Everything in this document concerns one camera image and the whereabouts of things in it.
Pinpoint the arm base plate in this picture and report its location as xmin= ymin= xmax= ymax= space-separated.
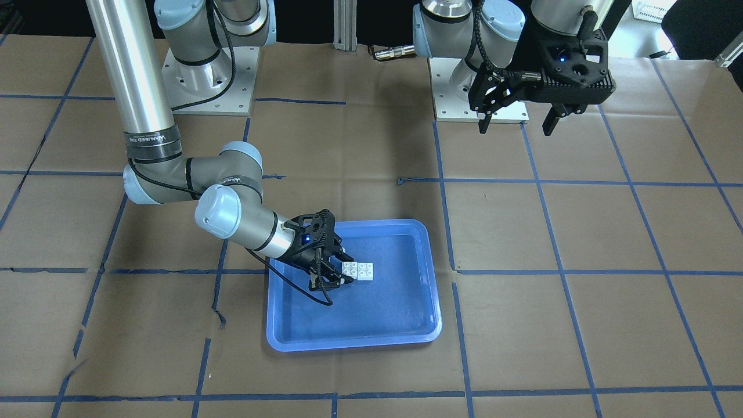
xmin=428 ymin=57 xmax=530 ymax=124
xmin=162 ymin=46 xmax=261 ymax=117

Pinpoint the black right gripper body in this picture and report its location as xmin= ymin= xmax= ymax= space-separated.
xmin=283 ymin=209 xmax=342 ymax=273

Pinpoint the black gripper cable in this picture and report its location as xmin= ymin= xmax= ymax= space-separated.
xmin=245 ymin=247 xmax=334 ymax=307

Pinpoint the white building block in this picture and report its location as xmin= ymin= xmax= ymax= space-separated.
xmin=355 ymin=262 xmax=374 ymax=282
xmin=341 ymin=261 xmax=359 ymax=280

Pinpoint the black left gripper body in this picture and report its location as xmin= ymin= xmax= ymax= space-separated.
xmin=469 ymin=26 xmax=616 ymax=114

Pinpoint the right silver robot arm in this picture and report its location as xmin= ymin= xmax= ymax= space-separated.
xmin=87 ymin=1 xmax=356 ymax=291

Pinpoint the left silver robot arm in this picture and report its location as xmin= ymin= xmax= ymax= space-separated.
xmin=412 ymin=1 xmax=616 ymax=136

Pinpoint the blue plastic tray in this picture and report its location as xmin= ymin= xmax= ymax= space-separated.
xmin=266 ymin=219 xmax=442 ymax=352

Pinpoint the aluminium frame post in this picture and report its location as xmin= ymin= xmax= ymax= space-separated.
xmin=332 ymin=0 xmax=358 ymax=55

